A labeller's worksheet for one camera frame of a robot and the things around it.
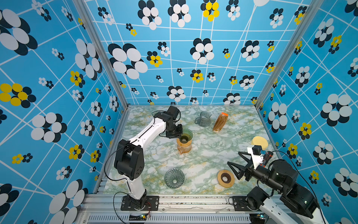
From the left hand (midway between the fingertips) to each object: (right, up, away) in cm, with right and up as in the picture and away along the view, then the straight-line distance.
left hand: (182, 135), depth 86 cm
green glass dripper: (+3, -1, +1) cm, 3 cm away
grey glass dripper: (-5, -24, -6) cm, 26 cm away
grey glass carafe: (+16, +9, +15) cm, 24 cm away
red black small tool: (+56, -14, +3) cm, 58 cm away
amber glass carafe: (0, -11, +7) cm, 13 cm away
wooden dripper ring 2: (+26, -25, -4) cm, 37 cm away
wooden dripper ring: (+4, -5, 0) cm, 7 cm away
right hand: (+24, -8, -23) cm, 34 cm away
